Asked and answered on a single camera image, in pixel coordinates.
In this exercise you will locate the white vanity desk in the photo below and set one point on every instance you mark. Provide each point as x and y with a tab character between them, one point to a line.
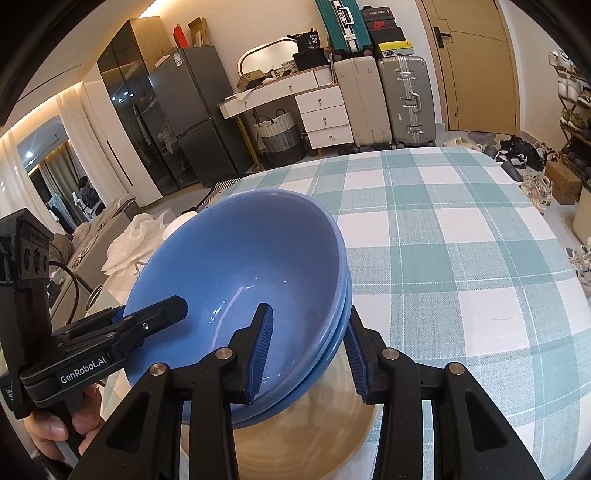
323	115

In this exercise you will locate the black shoe box yellow mark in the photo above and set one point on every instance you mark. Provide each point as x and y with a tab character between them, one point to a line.
388	36

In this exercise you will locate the person's left hand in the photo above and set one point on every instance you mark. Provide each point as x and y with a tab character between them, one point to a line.
46	434

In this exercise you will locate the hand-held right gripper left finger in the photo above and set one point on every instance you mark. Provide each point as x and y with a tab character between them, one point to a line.
261	350

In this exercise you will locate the wooden shoe rack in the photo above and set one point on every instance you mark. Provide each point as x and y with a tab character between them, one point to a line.
570	138

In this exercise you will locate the white plastic bag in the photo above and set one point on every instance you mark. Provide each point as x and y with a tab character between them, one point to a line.
134	244

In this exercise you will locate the black shoe box red logo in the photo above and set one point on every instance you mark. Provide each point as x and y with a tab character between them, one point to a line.
381	24

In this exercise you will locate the brown cardboard box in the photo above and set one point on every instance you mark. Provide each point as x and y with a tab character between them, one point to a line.
563	184

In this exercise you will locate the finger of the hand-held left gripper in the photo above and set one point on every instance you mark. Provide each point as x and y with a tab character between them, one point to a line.
161	310
121	316

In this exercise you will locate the hanging light blue clothes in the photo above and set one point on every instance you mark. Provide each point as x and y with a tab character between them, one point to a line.
57	212

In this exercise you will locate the flat white box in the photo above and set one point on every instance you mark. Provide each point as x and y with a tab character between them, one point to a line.
164	60

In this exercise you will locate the grey doormat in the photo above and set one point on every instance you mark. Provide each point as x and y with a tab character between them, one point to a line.
481	137

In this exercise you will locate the grey fridge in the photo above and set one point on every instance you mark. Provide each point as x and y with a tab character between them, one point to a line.
198	115

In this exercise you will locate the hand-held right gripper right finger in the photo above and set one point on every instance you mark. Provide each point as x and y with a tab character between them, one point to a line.
358	360

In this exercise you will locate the beige suitcase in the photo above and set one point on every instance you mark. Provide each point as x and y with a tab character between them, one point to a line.
362	101

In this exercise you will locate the white curtain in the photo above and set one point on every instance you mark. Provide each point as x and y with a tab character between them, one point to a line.
92	152
18	184

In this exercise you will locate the black glass cabinet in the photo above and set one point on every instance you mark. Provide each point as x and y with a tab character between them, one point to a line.
129	115

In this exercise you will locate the yellow white shoe box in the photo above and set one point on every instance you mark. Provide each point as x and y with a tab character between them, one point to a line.
394	49

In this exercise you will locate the white trash bin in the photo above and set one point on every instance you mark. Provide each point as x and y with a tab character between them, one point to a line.
582	217

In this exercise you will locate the white sneaker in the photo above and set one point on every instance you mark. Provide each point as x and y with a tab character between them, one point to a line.
579	261

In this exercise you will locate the grey white woven basket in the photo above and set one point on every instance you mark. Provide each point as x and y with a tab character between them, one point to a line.
281	143

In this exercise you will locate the oval vanity mirror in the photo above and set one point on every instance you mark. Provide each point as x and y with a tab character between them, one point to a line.
263	57

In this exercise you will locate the group of scattered shoes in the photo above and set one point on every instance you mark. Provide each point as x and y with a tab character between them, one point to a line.
517	157

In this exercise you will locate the tall cardboard box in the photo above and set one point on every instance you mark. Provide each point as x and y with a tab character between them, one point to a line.
197	31

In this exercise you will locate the cream plate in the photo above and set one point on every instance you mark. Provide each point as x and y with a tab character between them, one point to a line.
314	438

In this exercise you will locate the black white striped rug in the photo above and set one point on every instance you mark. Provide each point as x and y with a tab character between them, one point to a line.
219	189

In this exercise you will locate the teal suitcase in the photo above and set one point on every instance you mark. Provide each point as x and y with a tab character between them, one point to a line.
341	27

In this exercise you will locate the small open cardboard box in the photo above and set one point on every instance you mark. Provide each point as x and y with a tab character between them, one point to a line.
250	79

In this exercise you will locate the shoe rack with shoes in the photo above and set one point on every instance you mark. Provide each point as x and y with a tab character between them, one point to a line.
572	87

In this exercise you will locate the beige wooden door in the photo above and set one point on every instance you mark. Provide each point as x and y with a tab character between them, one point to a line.
480	83

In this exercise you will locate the silver suitcase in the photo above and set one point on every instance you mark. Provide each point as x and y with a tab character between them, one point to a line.
406	101

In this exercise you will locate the striped round container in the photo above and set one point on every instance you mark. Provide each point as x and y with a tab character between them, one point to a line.
288	67

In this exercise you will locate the grey sofa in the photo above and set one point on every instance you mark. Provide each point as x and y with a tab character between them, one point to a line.
106	217

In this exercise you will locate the black bag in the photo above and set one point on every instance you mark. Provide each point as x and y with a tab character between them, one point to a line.
308	41

